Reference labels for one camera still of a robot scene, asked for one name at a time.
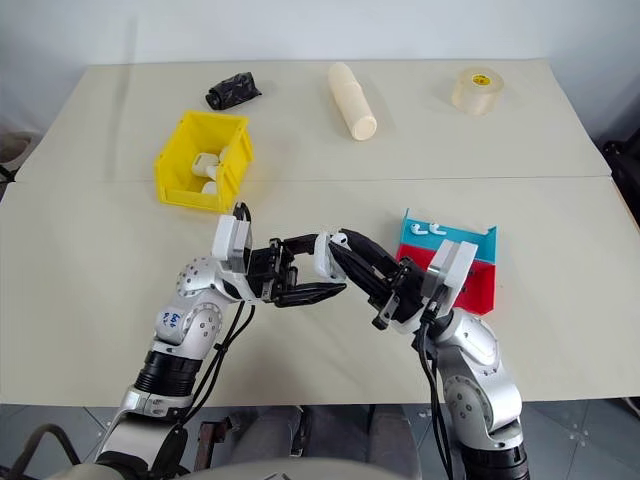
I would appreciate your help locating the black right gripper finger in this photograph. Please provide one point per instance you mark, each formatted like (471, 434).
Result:
(360, 277)
(372, 252)

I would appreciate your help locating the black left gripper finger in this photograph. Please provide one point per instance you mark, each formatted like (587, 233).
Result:
(302, 244)
(310, 292)

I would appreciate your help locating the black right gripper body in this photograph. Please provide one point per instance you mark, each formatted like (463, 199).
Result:
(405, 295)

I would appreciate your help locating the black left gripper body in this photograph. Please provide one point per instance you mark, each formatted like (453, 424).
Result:
(265, 272)

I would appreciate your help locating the white earbud case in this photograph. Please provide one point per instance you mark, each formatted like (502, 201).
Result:
(209, 189)
(322, 262)
(205, 162)

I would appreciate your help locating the white earbud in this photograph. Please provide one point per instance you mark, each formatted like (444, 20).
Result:
(437, 229)
(340, 238)
(418, 229)

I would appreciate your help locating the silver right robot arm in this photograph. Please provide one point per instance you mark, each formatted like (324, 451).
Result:
(480, 370)

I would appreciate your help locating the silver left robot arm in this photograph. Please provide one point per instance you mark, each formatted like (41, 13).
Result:
(192, 325)

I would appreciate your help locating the yellow plastic bin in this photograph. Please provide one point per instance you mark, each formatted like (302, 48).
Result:
(172, 177)

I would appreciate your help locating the blue and red tray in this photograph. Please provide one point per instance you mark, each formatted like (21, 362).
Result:
(477, 287)

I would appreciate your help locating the cream paper cup stack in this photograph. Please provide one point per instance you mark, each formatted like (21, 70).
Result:
(350, 100)

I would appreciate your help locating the black rolled cloth bundle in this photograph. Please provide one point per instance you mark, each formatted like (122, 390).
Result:
(232, 90)

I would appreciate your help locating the clear tape roll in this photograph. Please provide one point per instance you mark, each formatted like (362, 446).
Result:
(477, 92)

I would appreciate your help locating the black equipment beside table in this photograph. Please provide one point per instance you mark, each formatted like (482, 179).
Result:
(625, 180)

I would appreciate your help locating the white round floor object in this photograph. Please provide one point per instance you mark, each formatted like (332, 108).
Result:
(15, 150)

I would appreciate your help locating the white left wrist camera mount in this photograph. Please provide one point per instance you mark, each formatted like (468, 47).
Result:
(227, 241)

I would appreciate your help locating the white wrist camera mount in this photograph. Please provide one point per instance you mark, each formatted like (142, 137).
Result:
(227, 241)
(456, 270)

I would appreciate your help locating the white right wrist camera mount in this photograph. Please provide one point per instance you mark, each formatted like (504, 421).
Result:
(456, 270)

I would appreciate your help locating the rusty metal bracket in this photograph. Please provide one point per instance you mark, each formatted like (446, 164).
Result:
(210, 440)

